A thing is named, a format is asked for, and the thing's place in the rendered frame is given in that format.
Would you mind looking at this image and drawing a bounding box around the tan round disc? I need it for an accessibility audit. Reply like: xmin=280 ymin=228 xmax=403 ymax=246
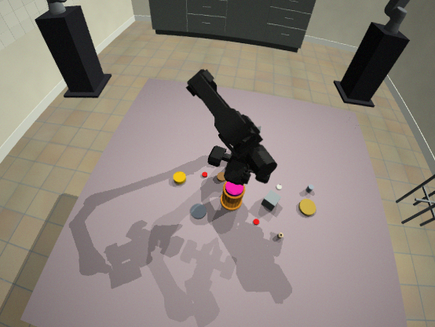
xmin=217 ymin=172 xmax=225 ymax=182

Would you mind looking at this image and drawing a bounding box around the yellow flat disc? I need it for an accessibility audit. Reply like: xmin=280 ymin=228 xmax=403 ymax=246
xmin=174 ymin=171 xmax=186 ymax=184

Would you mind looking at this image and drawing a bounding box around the yellow round disc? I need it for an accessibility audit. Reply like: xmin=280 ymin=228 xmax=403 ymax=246
xmin=298 ymin=199 xmax=316 ymax=216

